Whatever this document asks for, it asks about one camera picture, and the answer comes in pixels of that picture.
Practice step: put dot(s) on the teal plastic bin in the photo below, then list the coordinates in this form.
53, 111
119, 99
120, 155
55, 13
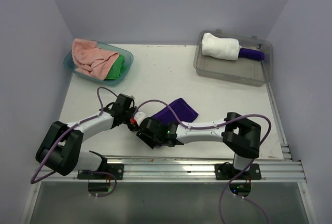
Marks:
69, 64

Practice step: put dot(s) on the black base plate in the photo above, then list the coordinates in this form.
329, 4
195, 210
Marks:
226, 171
114, 170

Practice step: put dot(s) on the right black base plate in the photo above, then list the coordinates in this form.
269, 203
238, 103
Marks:
226, 171

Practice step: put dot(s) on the dark purple towel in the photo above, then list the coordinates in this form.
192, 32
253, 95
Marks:
184, 112

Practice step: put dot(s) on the rolled purple towel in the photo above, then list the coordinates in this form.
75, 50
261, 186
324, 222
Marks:
251, 54

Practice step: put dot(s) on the rolled white towel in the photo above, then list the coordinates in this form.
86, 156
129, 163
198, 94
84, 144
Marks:
220, 48

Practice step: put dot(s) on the pink towel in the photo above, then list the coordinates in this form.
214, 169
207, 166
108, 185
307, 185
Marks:
92, 60

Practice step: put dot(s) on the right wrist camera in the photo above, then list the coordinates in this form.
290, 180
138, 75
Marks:
146, 126

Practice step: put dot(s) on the green towel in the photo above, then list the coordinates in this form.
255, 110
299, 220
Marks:
117, 69

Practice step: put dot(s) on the aluminium mounting rail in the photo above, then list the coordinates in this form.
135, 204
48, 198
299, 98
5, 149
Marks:
165, 166

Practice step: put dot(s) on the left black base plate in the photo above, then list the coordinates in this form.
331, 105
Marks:
114, 170

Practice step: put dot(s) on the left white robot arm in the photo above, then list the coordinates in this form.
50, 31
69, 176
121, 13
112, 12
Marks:
60, 151

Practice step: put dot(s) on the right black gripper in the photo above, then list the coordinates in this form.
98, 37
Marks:
150, 142

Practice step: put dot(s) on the grey transparent plastic tray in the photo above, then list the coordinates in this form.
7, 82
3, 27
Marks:
244, 71

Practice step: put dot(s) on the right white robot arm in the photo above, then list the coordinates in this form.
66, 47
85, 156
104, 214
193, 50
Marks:
238, 133

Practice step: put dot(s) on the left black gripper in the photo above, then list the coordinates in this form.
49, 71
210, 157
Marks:
132, 127

